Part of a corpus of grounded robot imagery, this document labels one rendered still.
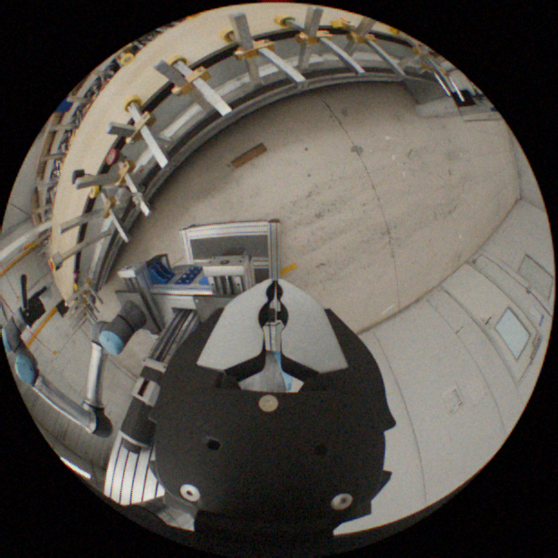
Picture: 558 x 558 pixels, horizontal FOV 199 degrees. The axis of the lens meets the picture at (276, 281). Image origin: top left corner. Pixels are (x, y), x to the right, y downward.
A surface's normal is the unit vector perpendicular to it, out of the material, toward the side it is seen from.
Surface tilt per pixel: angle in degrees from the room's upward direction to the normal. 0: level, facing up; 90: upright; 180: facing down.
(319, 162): 0
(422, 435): 90
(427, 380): 90
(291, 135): 0
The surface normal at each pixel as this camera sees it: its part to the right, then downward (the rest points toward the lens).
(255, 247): -0.02, 0.50
